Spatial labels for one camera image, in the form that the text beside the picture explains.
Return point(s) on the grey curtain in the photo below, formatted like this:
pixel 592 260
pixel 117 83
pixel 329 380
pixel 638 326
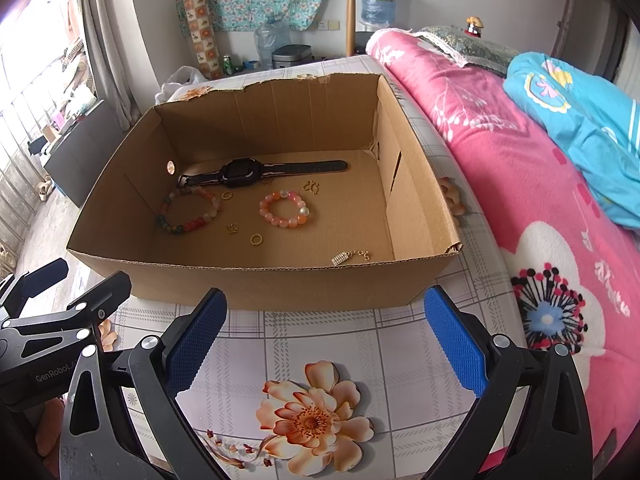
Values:
pixel 105 35

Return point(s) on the white wall socket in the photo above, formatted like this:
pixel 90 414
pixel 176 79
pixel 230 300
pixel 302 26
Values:
pixel 329 25

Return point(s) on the patterned paper-wrapped column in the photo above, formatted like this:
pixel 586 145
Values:
pixel 202 35

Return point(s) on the black smart watch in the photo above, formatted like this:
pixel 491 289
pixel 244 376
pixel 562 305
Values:
pixel 240 172

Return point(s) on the gold clasp charm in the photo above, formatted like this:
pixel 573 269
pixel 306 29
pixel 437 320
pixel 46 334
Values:
pixel 365 255

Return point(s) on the grey lidded appliance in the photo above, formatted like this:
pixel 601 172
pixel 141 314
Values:
pixel 292 56

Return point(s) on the gold butterfly outline pendant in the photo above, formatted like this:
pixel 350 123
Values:
pixel 307 186

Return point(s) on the green drink can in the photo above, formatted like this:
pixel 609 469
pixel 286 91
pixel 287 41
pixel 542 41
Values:
pixel 228 66

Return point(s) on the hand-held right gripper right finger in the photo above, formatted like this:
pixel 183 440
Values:
pixel 455 340

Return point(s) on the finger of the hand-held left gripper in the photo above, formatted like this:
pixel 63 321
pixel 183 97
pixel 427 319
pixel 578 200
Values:
pixel 47 275
pixel 112 290

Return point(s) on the small mushroom figurine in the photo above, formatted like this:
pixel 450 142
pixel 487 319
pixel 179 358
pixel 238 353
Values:
pixel 474 27

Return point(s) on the green patterned pillow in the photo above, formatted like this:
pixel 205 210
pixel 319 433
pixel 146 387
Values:
pixel 475 50

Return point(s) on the white plastic bag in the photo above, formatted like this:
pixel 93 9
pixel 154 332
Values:
pixel 180 80

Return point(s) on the beige slipper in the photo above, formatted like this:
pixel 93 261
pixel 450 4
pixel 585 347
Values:
pixel 44 187

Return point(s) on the wooden rack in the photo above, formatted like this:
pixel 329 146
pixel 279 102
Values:
pixel 350 15

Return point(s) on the pink floral blanket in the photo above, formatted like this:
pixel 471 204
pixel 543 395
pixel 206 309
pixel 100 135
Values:
pixel 500 160

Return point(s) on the brown cardboard box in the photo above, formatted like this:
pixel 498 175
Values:
pixel 325 285

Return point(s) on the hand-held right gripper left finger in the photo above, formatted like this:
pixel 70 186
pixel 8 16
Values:
pixel 197 340

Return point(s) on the dark low cabinet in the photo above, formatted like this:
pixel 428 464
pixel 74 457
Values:
pixel 85 155

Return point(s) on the blue water dispenser bottle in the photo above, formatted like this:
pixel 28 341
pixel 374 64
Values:
pixel 377 5

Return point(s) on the blue cartoon blanket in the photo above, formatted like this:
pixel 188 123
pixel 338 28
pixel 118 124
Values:
pixel 590 125

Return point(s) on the bronze butterfly pendant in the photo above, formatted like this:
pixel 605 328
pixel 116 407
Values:
pixel 232 229

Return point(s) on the plaid floral tablecloth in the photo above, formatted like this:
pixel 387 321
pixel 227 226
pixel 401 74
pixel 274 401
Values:
pixel 300 340

